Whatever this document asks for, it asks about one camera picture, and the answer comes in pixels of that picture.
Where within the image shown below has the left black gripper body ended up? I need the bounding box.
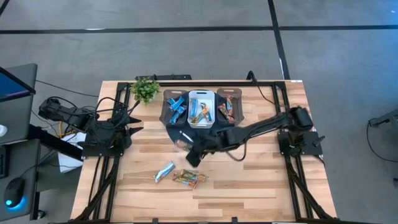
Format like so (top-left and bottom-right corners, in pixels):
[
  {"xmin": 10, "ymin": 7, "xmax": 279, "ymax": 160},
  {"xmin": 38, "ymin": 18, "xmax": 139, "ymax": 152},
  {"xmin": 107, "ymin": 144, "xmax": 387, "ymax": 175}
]
[{"xmin": 111, "ymin": 114, "xmax": 132, "ymax": 141}]

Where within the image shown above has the white plastic bin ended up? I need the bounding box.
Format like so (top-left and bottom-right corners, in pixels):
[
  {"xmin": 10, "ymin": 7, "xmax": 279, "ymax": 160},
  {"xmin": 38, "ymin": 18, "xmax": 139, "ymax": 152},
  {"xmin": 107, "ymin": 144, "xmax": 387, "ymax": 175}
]
[{"xmin": 187, "ymin": 90, "xmax": 216, "ymax": 129}]

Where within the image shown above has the green potted plant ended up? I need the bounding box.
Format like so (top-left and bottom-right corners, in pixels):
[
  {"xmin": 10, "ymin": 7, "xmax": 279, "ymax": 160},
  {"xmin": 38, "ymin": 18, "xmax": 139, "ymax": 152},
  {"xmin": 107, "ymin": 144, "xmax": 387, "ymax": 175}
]
[{"xmin": 129, "ymin": 77, "xmax": 161, "ymax": 106}]

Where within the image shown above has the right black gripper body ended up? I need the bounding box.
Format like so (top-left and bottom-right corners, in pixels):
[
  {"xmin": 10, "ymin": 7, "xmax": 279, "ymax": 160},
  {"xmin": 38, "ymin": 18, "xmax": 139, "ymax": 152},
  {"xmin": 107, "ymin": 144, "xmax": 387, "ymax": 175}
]
[{"xmin": 195, "ymin": 132, "xmax": 229, "ymax": 153}]

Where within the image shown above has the orange Chewy granola bar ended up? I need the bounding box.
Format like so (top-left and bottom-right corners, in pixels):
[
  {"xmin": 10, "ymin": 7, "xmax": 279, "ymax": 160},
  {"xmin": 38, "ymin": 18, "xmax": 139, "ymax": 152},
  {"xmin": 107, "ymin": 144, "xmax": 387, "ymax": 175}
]
[
  {"xmin": 172, "ymin": 174, "xmax": 198, "ymax": 189},
  {"xmin": 200, "ymin": 104, "xmax": 211, "ymax": 121},
  {"xmin": 179, "ymin": 169, "xmax": 208, "ymax": 183}
]

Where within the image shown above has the black computer mouse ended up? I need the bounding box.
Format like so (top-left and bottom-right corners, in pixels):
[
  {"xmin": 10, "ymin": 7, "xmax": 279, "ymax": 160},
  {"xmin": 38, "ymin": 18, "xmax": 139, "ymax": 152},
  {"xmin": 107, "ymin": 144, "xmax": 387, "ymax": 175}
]
[{"xmin": 3, "ymin": 177, "xmax": 26, "ymax": 208}]

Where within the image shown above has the smoky translucent plastic bin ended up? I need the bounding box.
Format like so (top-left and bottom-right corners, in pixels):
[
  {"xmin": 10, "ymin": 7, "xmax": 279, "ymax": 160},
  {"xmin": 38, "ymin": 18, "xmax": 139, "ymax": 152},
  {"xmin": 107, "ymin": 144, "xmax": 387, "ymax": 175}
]
[
  {"xmin": 159, "ymin": 89, "xmax": 190, "ymax": 125},
  {"xmin": 216, "ymin": 88, "xmax": 245, "ymax": 125}
]

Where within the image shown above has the computer monitor blue screen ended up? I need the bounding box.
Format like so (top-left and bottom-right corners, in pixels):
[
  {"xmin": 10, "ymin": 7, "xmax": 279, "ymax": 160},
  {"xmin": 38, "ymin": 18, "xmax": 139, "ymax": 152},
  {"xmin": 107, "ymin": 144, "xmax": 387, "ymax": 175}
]
[{"xmin": 0, "ymin": 66, "xmax": 37, "ymax": 103}]

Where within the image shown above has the black keyboard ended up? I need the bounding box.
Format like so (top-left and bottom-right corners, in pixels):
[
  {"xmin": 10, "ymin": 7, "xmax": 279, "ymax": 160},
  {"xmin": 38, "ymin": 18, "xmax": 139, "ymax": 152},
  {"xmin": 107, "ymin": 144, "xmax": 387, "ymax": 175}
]
[{"xmin": 0, "ymin": 146, "xmax": 9, "ymax": 179}]

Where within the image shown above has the dark round woven placemat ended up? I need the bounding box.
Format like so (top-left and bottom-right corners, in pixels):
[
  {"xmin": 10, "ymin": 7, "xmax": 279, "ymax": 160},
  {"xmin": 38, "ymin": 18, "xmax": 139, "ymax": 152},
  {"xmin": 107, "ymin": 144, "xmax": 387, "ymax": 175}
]
[{"xmin": 164, "ymin": 93, "xmax": 246, "ymax": 156}]

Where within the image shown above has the black power strip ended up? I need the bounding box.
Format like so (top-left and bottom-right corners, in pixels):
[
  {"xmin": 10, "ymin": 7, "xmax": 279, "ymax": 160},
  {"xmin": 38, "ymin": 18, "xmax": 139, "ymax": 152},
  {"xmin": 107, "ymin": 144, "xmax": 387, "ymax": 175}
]
[{"xmin": 135, "ymin": 73, "xmax": 193, "ymax": 82}]

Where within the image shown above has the black frame cable loop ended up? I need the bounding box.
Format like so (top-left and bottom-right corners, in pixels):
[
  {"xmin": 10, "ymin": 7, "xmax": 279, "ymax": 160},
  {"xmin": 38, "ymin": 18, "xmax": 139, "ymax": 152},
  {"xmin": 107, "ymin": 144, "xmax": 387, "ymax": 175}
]
[{"xmin": 247, "ymin": 70, "xmax": 274, "ymax": 105}]

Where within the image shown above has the black aluminium table frame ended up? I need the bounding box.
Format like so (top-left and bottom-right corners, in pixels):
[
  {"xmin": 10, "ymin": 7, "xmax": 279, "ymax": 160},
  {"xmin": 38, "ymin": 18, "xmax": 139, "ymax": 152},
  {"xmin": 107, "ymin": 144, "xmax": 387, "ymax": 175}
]
[{"xmin": 70, "ymin": 80, "xmax": 343, "ymax": 224}]

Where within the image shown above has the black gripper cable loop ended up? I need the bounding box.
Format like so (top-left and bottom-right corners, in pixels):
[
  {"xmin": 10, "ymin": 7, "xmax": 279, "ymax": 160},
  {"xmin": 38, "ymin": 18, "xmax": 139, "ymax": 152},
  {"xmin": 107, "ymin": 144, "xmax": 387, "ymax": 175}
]
[{"xmin": 225, "ymin": 141, "xmax": 248, "ymax": 162}]

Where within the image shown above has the white placemat label strip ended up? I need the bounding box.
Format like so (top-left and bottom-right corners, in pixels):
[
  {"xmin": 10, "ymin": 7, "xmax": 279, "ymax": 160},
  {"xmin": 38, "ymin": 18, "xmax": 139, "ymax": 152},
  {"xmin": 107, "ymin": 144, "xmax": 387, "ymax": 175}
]
[{"xmin": 179, "ymin": 130, "xmax": 194, "ymax": 142}]

